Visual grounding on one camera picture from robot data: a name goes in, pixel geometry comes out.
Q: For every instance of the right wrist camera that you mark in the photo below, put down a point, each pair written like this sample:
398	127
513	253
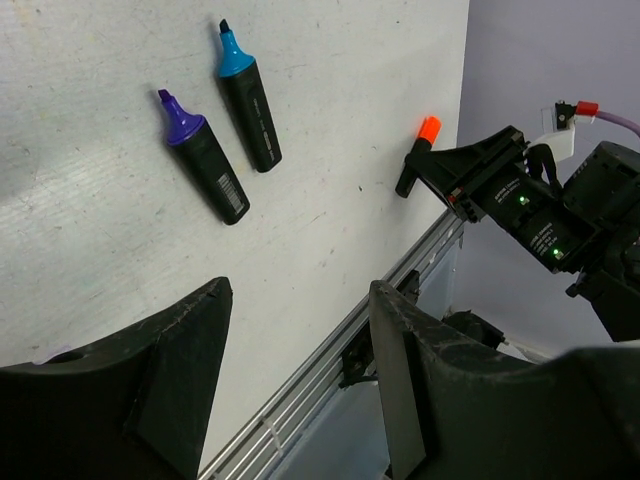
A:
560	131

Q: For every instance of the blue cap highlighter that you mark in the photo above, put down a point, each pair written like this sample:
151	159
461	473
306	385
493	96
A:
241	82

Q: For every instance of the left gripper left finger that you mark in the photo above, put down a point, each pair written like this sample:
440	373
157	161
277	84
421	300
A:
133	405

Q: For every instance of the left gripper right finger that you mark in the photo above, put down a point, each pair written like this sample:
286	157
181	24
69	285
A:
454	408

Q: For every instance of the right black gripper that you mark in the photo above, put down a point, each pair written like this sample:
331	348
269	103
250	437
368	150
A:
478	181

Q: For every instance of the purple cap highlighter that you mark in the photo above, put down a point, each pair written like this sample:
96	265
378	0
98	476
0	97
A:
193	143

